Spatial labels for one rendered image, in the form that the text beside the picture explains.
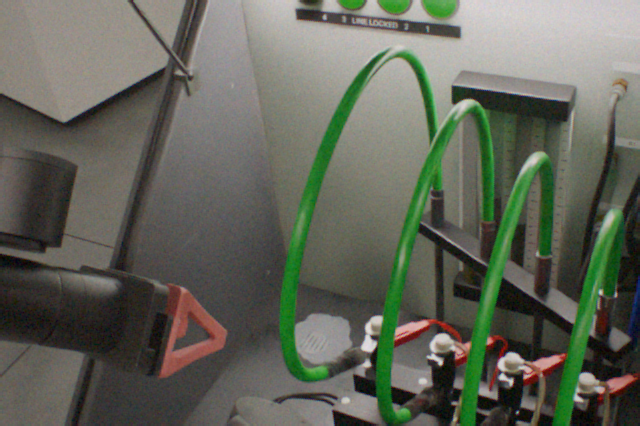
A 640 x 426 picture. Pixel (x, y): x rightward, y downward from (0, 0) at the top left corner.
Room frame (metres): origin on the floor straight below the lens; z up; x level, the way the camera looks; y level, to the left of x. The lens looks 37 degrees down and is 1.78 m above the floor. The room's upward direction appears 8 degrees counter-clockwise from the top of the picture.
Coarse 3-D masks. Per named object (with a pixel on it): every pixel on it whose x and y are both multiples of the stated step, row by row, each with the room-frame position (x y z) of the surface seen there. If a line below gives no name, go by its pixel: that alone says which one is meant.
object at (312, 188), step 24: (384, 48) 0.73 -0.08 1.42; (408, 48) 0.76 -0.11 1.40; (360, 72) 0.68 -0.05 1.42; (432, 96) 0.81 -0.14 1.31; (336, 120) 0.63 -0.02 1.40; (432, 120) 0.82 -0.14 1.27; (336, 144) 0.61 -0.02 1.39; (312, 168) 0.59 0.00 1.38; (312, 192) 0.58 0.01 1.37; (432, 192) 0.83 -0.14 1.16; (312, 216) 0.56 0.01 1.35; (288, 264) 0.54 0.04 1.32; (288, 288) 0.53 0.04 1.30; (288, 312) 0.52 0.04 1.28; (288, 336) 0.51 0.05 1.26; (288, 360) 0.51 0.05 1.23
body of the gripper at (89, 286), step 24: (72, 288) 0.42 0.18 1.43; (96, 288) 0.43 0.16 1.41; (120, 288) 0.44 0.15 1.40; (144, 288) 0.43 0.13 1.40; (72, 312) 0.41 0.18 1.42; (96, 312) 0.41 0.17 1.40; (120, 312) 0.42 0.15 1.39; (144, 312) 0.42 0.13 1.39; (48, 336) 0.40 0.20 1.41; (72, 336) 0.40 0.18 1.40; (96, 336) 0.41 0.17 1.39; (120, 336) 0.42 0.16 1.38; (144, 336) 0.41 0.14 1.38; (120, 360) 0.40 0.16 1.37; (144, 360) 0.40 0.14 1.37
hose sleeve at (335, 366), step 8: (344, 352) 0.61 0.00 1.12; (352, 352) 0.61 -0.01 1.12; (336, 360) 0.58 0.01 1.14; (344, 360) 0.59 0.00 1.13; (352, 360) 0.60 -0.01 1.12; (328, 368) 0.56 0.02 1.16; (336, 368) 0.57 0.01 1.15; (344, 368) 0.58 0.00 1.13; (328, 376) 0.55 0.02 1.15; (336, 376) 0.56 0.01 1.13
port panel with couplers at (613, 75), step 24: (624, 48) 0.80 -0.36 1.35; (624, 72) 0.79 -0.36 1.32; (600, 96) 0.81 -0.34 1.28; (624, 96) 0.77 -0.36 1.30; (600, 120) 0.81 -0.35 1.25; (624, 120) 0.79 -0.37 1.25; (600, 144) 0.80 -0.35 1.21; (624, 144) 0.79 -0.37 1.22; (600, 168) 0.80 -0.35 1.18; (624, 168) 0.79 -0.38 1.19; (624, 192) 0.79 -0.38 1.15; (600, 216) 0.80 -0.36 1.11; (624, 240) 0.78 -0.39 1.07
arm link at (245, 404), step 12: (240, 408) 0.31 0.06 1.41; (252, 408) 0.31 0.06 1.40; (264, 408) 0.32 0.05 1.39; (276, 408) 0.32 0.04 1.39; (288, 408) 0.33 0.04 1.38; (228, 420) 0.31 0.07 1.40; (240, 420) 0.29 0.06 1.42; (252, 420) 0.30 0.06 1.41; (264, 420) 0.30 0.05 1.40; (276, 420) 0.31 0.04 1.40; (288, 420) 0.31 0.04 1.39; (300, 420) 0.32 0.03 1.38
